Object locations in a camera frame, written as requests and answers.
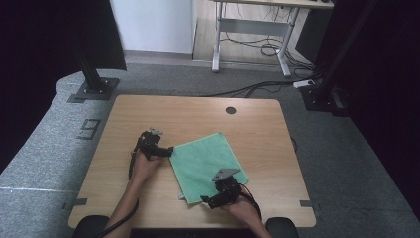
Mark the black box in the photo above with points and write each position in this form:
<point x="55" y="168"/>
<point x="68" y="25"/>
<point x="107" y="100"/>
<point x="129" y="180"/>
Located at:
<point x="310" y="33"/>

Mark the person's right hand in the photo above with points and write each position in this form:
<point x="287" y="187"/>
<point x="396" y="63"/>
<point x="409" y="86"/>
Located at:
<point x="241" y="210"/>

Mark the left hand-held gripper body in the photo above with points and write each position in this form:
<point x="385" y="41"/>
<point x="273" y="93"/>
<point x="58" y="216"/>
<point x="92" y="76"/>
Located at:
<point x="149" y="142"/>

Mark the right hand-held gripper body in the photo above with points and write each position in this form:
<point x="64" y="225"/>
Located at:
<point x="228" y="188"/>

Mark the white desk frame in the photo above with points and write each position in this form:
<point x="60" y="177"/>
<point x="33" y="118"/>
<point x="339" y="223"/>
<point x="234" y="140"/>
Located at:
<point x="251" y="27"/>

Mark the black chair armrest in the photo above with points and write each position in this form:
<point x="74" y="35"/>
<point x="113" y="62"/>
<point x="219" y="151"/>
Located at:
<point x="284" y="228"/>
<point x="89" y="227"/>

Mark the white power strip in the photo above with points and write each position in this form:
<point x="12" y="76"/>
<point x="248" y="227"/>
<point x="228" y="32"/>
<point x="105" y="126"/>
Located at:
<point x="303" y="83"/>

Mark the black curtain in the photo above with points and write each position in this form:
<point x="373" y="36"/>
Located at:
<point x="39" y="66"/>
<point x="389" y="99"/>

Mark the black metal stand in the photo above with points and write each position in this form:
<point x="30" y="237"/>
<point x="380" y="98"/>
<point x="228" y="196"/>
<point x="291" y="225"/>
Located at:
<point x="93" y="81"/>
<point x="325" y="86"/>

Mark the green microfibre cloth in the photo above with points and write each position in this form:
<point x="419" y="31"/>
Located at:
<point x="204" y="165"/>

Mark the person's left hand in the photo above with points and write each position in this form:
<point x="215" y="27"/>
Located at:
<point x="147" y="168"/>

